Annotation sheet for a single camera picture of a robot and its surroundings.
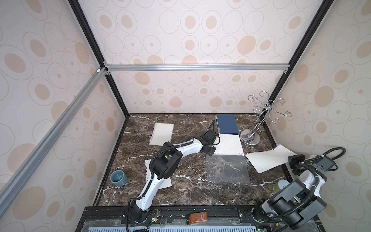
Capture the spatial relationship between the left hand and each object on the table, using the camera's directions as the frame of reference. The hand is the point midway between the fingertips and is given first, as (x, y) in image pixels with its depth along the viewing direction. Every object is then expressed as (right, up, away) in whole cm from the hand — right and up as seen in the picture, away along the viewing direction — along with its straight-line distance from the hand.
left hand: (212, 151), depth 98 cm
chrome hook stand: (+29, +10, +4) cm, 31 cm away
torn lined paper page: (+33, -5, -7) cm, 34 cm away
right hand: (+44, -1, -19) cm, 48 cm away
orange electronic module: (-12, -27, -28) cm, 41 cm away
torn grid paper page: (-30, -17, -14) cm, 37 cm away
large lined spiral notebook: (+8, -7, -6) cm, 13 cm away
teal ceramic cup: (-58, -13, -13) cm, 61 cm away
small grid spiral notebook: (-36, +12, +10) cm, 40 cm away
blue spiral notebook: (+13, +19, +14) cm, 27 cm away
